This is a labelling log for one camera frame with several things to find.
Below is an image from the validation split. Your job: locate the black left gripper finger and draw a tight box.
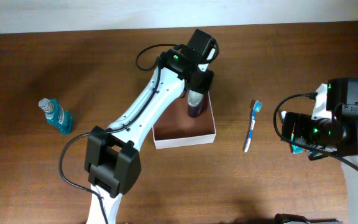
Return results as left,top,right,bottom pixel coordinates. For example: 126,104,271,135
202,69,214,93
188,71,204,93

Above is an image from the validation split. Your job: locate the clear foam pump bottle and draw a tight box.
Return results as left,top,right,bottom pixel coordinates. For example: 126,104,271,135
187,90,204,118

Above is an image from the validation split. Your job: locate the teal toothpaste tube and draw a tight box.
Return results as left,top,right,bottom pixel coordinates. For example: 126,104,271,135
280,111,303,154

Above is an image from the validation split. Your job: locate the blue white toothbrush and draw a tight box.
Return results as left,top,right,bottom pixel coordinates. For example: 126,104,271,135
244,100,262,152

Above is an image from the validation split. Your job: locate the teal Listerine mouthwash bottle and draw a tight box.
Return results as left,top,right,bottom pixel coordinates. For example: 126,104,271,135
39,98,73,134

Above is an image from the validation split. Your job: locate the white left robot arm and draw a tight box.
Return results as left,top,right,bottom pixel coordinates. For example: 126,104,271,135
85,29,219,223

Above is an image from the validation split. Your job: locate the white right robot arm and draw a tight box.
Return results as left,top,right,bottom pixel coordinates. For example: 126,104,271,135
275,78,358,223

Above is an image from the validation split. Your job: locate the pink white cardboard box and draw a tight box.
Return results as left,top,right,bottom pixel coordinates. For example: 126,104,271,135
152,95,216,149

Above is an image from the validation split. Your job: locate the black object at bottom edge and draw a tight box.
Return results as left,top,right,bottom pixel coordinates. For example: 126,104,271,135
273,213,344,224

